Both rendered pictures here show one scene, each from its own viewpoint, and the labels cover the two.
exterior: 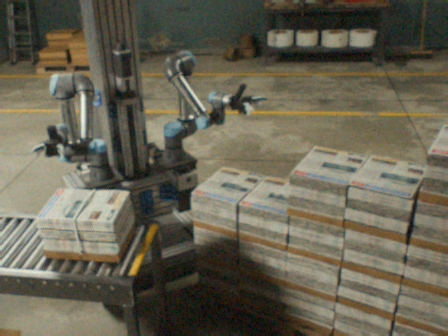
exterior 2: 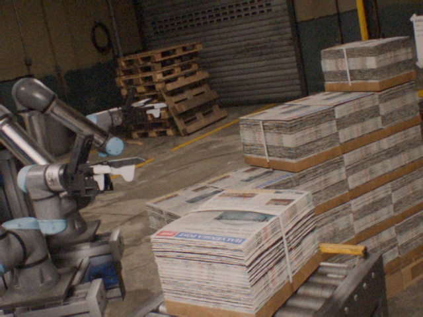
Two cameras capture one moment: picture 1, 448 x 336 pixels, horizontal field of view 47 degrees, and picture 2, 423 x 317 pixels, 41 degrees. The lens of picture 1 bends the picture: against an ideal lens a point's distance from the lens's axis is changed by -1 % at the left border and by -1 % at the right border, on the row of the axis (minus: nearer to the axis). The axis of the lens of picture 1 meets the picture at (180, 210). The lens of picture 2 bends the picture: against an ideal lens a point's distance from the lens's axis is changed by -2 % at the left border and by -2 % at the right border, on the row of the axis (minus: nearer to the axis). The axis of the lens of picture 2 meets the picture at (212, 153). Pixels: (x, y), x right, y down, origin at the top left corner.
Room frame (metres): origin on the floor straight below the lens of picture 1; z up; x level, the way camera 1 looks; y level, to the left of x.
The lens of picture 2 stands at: (1.58, 1.79, 1.52)
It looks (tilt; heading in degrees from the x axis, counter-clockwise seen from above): 12 degrees down; 294
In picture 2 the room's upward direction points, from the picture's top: 11 degrees counter-clockwise
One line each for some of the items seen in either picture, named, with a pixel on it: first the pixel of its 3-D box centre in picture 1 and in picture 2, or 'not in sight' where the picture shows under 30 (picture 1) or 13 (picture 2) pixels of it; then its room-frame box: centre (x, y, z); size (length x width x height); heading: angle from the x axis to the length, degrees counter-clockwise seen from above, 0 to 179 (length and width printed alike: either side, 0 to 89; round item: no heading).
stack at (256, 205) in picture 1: (298, 262); (285, 250); (2.40, -0.65, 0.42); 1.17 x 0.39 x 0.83; 55
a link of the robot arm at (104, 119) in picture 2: (218, 99); (98, 121); (3.01, -0.27, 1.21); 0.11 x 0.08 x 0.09; 49
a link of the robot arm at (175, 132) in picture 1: (173, 133); not in sight; (3.09, 0.01, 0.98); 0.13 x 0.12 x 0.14; 139
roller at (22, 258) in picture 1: (31, 246); not in sight; (2.22, 0.77, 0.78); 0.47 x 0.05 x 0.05; 167
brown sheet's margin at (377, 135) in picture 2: (385, 213); (336, 138); (2.16, -1.00, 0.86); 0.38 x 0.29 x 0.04; 144
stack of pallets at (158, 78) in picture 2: not in sight; (165, 89); (5.92, -6.50, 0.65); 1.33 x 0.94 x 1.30; 81
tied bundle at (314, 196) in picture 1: (328, 185); (288, 137); (2.33, -0.76, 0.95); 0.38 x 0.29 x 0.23; 146
